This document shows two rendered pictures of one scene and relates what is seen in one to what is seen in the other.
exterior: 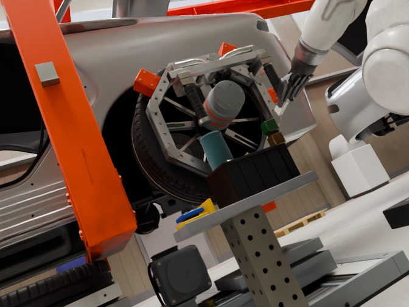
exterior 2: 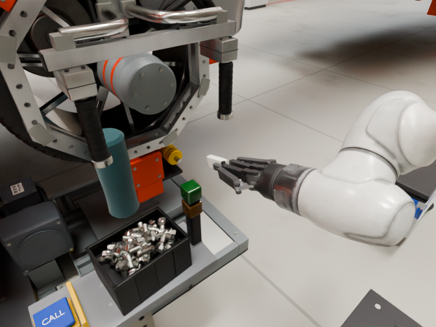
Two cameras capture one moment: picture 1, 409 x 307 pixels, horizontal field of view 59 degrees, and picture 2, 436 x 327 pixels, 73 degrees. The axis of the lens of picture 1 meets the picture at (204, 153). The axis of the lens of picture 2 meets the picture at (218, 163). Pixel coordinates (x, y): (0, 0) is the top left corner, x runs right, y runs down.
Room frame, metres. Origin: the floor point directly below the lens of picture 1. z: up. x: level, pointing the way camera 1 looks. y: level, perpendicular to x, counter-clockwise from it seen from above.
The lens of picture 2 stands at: (0.63, -0.15, 1.13)
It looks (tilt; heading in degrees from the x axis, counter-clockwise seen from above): 37 degrees down; 345
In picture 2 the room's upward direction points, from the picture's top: straight up
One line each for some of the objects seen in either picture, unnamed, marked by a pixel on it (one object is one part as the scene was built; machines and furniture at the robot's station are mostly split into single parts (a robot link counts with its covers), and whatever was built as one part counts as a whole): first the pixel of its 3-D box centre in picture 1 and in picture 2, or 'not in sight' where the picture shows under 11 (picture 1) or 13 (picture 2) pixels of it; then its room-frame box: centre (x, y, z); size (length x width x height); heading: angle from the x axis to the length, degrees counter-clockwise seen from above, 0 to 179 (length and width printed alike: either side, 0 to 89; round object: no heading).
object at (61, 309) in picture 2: (190, 217); (54, 320); (1.03, 0.11, 0.47); 0.07 x 0.07 x 0.02; 23
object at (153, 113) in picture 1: (215, 115); (123, 69); (1.47, -0.11, 0.85); 0.54 x 0.07 x 0.54; 113
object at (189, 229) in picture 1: (246, 206); (130, 284); (1.09, -0.05, 0.44); 0.43 x 0.17 x 0.03; 113
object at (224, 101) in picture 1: (221, 107); (134, 76); (1.41, -0.14, 0.85); 0.21 x 0.14 x 0.14; 23
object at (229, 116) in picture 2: (275, 81); (225, 89); (1.32, -0.36, 0.83); 0.04 x 0.04 x 0.16
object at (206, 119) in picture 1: (196, 103); (93, 130); (1.19, -0.05, 0.83); 0.04 x 0.04 x 0.16
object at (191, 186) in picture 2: (269, 127); (191, 191); (1.17, -0.23, 0.64); 0.04 x 0.04 x 0.04; 23
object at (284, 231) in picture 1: (294, 226); not in sight; (6.55, -0.89, 0.05); 1.07 x 0.75 x 0.10; 116
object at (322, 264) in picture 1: (263, 287); (126, 221); (1.61, 0.01, 0.13); 0.50 x 0.36 x 0.10; 113
